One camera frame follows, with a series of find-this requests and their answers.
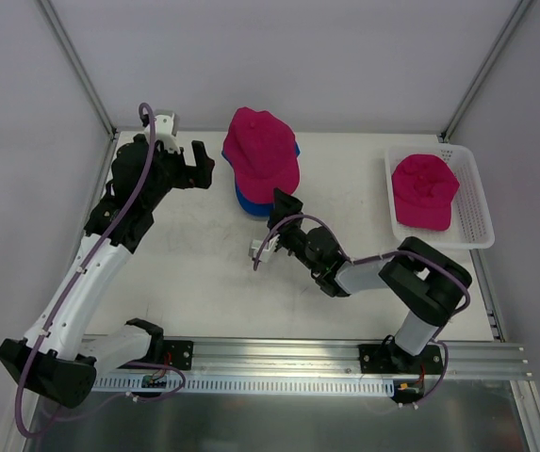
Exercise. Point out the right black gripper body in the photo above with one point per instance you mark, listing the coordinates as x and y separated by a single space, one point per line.
280 225

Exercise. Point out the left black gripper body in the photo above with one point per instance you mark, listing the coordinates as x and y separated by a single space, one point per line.
183 166

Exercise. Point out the pink cap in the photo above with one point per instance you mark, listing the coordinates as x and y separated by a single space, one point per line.
262 152
424 188

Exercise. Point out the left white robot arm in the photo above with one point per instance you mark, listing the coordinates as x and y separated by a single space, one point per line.
51 359

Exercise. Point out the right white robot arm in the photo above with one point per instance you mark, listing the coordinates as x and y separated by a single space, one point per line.
433 287

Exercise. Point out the white plastic basket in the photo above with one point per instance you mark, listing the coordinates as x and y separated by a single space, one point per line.
471 227

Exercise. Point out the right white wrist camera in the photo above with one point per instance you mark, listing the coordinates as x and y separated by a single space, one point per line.
262 253

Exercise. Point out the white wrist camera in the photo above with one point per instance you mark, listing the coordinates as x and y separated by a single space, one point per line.
166 127
262 253

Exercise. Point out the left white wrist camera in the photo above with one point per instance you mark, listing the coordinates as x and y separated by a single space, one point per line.
166 127

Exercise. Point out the aluminium mounting rail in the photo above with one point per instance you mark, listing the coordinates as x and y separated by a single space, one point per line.
339 358

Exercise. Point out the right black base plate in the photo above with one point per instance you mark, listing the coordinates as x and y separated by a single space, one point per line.
389 359

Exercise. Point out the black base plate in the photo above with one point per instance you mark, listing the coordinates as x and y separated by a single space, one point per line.
167 352
389 359

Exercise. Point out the white slotted cable duct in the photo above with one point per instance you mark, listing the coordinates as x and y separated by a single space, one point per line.
246 385

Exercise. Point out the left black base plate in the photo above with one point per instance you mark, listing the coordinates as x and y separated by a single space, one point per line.
167 352

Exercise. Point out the left aluminium frame post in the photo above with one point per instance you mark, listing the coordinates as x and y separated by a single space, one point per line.
50 15

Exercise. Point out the aluminium frame post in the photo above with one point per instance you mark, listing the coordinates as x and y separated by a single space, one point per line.
50 15
505 36

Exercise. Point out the right aluminium frame post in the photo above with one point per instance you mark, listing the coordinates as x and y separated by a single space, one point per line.
505 36

